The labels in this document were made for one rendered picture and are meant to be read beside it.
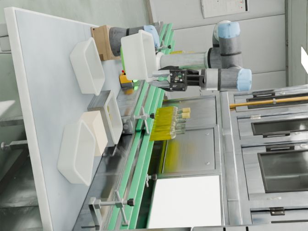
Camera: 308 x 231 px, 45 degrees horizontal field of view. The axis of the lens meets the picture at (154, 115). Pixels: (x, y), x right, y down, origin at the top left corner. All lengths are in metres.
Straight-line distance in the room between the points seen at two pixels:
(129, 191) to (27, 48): 0.73
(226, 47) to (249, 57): 6.88
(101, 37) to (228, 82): 0.86
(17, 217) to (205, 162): 1.00
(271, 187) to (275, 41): 6.46
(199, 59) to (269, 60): 6.55
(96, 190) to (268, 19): 6.74
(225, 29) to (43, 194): 0.84
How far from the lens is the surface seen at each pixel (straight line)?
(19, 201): 2.17
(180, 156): 2.07
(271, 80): 8.50
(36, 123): 1.31
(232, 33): 1.34
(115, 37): 1.92
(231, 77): 1.26
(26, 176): 2.34
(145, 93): 2.22
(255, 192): 1.85
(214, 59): 1.74
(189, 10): 7.87
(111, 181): 1.69
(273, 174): 1.96
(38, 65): 1.37
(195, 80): 1.26
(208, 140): 2.16
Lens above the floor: 1.37
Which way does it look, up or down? 11 degrees down
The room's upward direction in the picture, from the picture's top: 84 degrees clockwise
